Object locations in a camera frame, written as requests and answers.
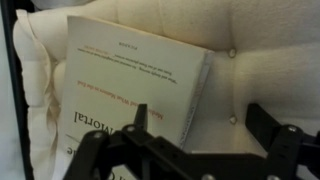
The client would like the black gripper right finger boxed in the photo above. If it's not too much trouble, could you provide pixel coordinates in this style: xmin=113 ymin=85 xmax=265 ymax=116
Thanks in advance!
xmin=245 ymin=103 xmax=320 ymax=180

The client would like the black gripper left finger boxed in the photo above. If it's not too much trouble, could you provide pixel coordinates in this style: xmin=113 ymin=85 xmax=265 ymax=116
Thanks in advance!
xmin=63 ymin=103 xmax=191 ymax=180

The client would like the white Being Mortal book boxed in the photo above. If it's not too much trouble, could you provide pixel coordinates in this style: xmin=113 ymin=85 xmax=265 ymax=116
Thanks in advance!
xmin=53 ymin=16 xmax=214 ymax=180

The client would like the cream tufted pillow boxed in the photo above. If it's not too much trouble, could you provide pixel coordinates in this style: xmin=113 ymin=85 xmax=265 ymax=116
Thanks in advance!
xmin=13 ymin=0 xmax=320 ymax=180

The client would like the black bed frame edge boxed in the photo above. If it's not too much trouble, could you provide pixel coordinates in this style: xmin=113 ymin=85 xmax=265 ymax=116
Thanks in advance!
xmin=0 ymin=0 xmax=34 ymax=180

